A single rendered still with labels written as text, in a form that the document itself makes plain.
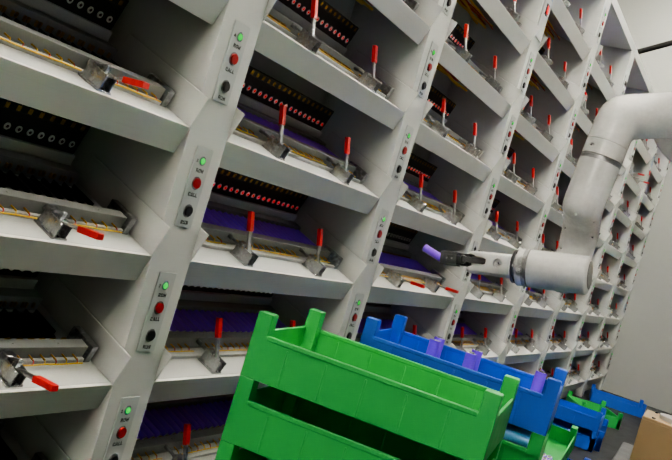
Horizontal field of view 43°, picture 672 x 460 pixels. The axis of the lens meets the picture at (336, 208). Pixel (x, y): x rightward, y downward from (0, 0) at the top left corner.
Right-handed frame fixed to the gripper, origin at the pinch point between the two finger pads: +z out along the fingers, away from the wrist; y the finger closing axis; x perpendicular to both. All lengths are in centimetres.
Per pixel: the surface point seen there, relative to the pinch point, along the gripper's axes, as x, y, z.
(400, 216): 8.1, -4.6, 12.0
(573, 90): 72, 119, 3
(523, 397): -22, -65, -36
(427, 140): 27.0, -2.1, 9.0
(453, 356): -19, -48, -19
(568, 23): 85, 84, 0
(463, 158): 27.8, 24.6, 8.8
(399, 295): -10.3, 8.6, 15.0
